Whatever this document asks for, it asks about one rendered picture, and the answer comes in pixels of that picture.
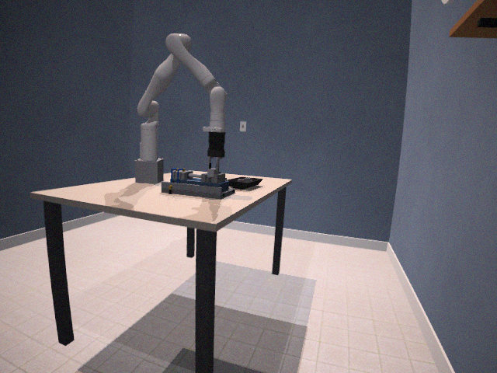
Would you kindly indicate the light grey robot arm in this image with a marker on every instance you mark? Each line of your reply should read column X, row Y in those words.
column 161, row 81

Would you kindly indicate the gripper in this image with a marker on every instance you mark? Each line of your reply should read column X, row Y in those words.
column 216, row 141

